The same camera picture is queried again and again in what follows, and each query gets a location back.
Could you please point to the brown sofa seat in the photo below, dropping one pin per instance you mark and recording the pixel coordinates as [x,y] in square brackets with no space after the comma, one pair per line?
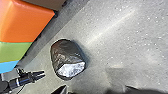
[50,3]

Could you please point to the orange sofa seat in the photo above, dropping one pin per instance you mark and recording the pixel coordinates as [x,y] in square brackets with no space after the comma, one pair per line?
[20,23]

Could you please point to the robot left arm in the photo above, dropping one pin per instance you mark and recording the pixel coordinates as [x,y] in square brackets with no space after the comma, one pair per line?
[6,86]

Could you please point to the blue sofa seat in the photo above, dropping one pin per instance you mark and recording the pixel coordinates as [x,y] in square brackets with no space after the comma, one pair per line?
[6,66]

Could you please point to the green sofa seat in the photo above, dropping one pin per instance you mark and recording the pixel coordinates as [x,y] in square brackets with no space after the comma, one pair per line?
[11,51]

